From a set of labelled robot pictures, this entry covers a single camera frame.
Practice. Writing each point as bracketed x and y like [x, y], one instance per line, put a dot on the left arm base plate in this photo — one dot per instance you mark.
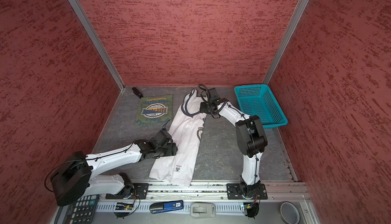
[137, 189]

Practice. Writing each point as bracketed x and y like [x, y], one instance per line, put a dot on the grey tape roll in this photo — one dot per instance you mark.
[289, 214]

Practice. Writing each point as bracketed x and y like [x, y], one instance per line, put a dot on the olive green tank top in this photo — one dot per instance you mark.
[154, 110]

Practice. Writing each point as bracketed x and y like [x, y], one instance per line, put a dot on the white grey-trimmed tank top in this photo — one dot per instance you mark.
[186, 131]

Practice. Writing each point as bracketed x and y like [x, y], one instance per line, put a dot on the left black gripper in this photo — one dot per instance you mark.
[171, 150]

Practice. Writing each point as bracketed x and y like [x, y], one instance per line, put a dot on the left small circuit board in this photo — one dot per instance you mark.
[123, 207]

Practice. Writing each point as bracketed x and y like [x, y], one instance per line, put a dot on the aluminium corner post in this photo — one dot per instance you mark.
[295, 18]
[83, 18]

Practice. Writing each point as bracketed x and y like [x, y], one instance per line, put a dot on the black calculator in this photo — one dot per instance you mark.
[82, 211]

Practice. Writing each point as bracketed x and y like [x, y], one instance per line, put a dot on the left aluminium corner post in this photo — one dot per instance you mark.
[83, 18]

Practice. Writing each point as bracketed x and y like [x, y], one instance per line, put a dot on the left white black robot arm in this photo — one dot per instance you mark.
[81, 175]

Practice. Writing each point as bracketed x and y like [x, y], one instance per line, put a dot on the right aluminium corner post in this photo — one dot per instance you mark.
[295, 18]

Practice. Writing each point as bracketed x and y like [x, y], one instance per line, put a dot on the right small circuit board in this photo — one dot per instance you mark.
[247, 206]

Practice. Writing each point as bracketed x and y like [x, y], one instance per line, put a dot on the blue black utility knife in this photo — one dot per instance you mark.
[162, 207]

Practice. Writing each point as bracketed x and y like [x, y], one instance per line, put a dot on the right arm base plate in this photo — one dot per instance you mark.
[233, 191]

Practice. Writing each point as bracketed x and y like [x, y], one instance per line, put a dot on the small black stapler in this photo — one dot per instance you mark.
[137, 92]

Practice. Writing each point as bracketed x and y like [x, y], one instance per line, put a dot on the small circuit board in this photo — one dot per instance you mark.
[247, 206]
[123, 207]

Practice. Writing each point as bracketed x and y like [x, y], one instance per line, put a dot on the aluminium front rail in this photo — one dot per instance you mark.
[215, 191]

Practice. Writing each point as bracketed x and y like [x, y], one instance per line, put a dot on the teal plastic basket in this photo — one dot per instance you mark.
[258, 100]

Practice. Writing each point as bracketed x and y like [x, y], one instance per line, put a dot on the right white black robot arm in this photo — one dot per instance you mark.
[250, 134]

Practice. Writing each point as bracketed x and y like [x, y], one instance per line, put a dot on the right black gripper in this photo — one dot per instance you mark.
[203, 108]

